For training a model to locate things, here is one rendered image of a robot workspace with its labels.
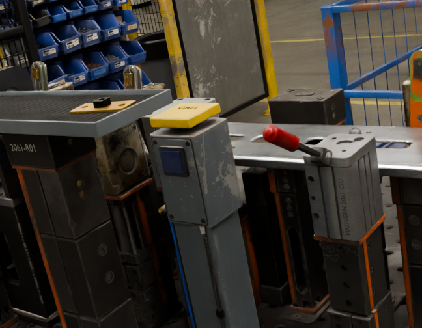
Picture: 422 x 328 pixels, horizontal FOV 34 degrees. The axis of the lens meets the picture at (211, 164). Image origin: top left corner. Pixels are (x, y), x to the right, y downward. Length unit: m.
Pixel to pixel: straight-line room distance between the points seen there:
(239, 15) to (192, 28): 0.49
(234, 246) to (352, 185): 0.17
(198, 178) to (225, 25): 3.91
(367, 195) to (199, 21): 3.60
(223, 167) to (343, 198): 0.17
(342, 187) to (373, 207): 0.07
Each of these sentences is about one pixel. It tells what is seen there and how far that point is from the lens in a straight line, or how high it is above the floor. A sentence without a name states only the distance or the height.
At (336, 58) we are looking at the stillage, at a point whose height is 0.71.
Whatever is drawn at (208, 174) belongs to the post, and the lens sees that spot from 0.77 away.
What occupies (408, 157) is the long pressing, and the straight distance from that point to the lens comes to 1.00.
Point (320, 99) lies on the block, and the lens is 1.24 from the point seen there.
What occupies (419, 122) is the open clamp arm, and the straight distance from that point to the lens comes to 1.16.
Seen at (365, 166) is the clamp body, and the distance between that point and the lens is 0.89.
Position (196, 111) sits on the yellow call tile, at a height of 1.16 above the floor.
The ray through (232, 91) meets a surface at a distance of 4.70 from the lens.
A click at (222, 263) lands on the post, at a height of 0.98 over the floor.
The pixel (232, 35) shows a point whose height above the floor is 0.65.
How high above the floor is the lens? 1.35
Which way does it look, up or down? 19 degrees down
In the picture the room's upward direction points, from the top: 11 degrees counter-clockwise
